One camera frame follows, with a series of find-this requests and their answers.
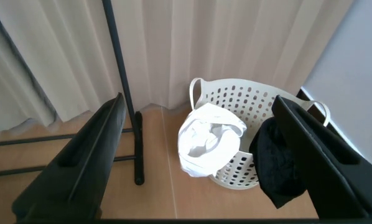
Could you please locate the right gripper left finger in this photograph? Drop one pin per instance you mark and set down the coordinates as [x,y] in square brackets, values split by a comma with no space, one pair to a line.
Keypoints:
[49,193]

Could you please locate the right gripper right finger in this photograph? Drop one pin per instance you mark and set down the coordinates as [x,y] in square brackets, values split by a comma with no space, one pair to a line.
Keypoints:
[316,174]

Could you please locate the white garment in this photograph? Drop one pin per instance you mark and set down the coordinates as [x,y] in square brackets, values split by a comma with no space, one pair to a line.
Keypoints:
[207,149]

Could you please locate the black clothes rack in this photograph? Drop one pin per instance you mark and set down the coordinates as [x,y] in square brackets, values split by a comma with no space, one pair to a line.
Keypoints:
[138,149]

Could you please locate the white laundry basket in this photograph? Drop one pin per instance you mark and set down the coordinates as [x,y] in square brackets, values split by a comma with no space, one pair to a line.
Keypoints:
[242,93]

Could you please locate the black garment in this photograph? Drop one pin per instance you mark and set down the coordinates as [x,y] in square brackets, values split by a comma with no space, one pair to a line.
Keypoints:
[276,168]

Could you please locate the beige curtain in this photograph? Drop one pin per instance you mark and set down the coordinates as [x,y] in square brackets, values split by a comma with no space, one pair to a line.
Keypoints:
[204,46]
[8,93]

